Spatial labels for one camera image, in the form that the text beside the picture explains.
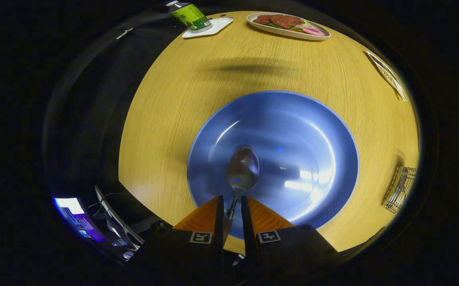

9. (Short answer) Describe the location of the blue round plate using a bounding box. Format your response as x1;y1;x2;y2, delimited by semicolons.
186;91;360;240

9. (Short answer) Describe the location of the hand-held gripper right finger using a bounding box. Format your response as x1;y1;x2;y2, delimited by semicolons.
240;195;339;274

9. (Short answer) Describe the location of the open laptop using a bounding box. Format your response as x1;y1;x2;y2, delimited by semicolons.
94;185;145;259

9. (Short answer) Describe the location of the white plate with toy food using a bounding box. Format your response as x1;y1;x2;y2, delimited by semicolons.
246;12;331;41

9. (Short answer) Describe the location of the white divided dish with beans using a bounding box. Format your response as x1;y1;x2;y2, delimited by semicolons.
364;50;408;102

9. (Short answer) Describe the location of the metal wire basket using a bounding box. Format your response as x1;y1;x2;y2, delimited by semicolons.
383;166;417;214

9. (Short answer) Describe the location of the green plastic bottle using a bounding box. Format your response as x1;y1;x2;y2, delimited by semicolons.
166;1;213;33

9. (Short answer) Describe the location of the silver spoon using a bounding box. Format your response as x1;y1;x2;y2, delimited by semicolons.
223;146;260;243

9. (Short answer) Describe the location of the lit computer monitor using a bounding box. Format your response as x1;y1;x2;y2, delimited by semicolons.
53;197;107;243

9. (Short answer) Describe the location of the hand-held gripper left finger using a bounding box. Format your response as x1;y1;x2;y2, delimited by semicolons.
134;195;225;274

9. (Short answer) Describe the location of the white square coaster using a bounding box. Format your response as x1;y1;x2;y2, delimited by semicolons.
182;17;234;39

